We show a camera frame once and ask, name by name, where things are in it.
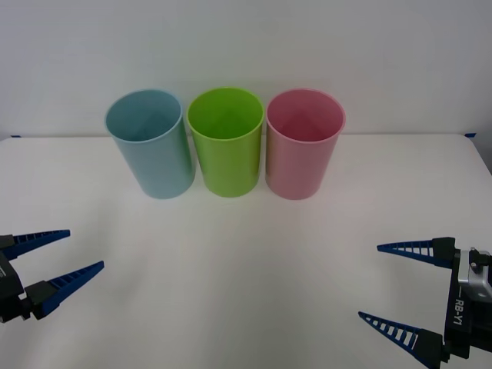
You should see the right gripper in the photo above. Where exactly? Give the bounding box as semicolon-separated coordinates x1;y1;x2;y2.
357;237;474;369

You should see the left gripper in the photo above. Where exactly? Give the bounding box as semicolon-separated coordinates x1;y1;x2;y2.
0;229;105;324

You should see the pale blue plastic bin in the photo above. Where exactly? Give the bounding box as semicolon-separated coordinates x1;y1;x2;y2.
103;88;197;200

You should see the pink plastic bin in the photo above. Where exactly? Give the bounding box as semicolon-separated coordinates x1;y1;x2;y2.
264;88;347;201

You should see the green plastic bin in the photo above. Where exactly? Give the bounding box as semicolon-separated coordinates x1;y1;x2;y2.
185;87;265;198

